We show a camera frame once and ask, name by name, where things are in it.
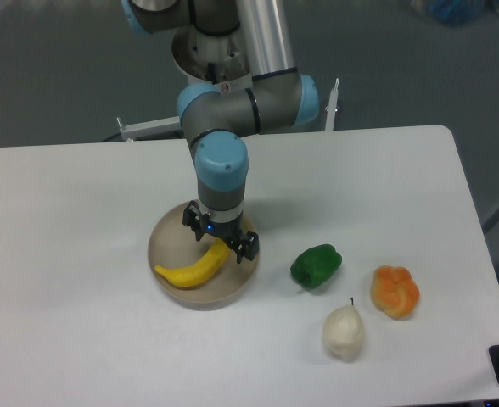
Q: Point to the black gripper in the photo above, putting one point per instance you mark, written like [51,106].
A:
[246,245]

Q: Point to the yellow toy banana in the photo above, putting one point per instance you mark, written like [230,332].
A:
[199,272]

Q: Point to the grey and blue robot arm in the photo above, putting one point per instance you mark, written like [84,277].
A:
[282,96]

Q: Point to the beige round plate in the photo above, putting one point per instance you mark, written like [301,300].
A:
[173,245]

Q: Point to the green toy bell pepper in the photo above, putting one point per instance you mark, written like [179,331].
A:
[315,266]

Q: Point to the white toy pear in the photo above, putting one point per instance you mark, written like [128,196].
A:
[343,332]

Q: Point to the orange toy bell pepper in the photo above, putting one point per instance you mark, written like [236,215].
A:
[394,292]

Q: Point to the blue plastic bag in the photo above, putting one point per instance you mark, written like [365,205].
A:
[451,12]

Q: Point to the white left frame bracket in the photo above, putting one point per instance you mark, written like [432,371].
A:
[161,129]

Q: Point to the white frame bracket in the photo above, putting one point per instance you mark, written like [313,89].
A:
[332,106]
[161,129]

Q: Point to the white right frame bracket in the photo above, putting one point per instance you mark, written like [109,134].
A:
[332,106]

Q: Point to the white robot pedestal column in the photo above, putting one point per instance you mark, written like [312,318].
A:
[219,83]

